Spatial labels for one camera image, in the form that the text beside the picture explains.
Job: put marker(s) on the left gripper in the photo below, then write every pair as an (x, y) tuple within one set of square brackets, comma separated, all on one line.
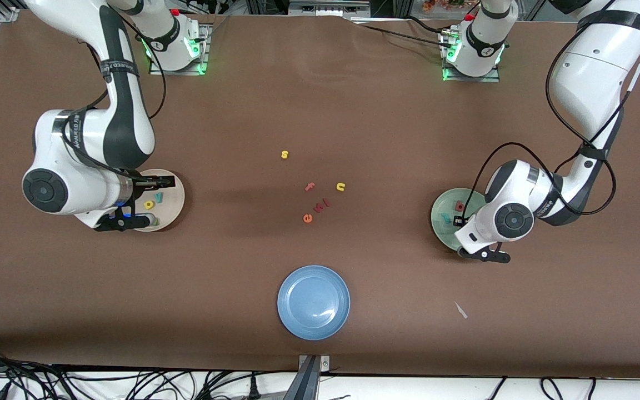
[(458, 221)]

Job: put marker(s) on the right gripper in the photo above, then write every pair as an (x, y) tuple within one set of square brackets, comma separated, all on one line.
[(143, 182)]

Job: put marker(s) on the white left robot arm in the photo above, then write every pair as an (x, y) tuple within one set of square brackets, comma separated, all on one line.
[(598, 72)]

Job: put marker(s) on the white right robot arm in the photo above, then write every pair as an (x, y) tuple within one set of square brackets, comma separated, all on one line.
[(75, 144)]

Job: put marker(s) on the light green round plate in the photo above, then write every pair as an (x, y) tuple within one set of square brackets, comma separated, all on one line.
[(442, 203)]

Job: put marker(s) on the beige round plate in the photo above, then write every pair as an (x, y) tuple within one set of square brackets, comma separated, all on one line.
[(175, 203)]

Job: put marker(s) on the small white paper scrap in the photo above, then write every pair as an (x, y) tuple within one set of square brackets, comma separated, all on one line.
[(460, 310)]

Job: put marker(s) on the blue round plate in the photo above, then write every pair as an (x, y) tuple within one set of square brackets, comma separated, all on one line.
[(313, 303)]

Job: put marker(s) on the brown table cover sheet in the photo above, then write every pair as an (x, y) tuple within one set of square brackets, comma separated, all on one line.
[(320, 111)]

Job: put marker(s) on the orange dried flowers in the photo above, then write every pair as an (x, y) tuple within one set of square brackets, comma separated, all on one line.
[(436, 5)]

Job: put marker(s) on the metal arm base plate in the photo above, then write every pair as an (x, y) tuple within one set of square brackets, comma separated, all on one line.
[(473, 79), (178, 72)]

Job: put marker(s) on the grey metal camera bracket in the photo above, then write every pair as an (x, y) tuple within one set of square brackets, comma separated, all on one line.
[(311, 383)]

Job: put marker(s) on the grey metal frame block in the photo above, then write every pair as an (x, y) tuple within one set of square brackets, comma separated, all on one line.
[(325, 8)]

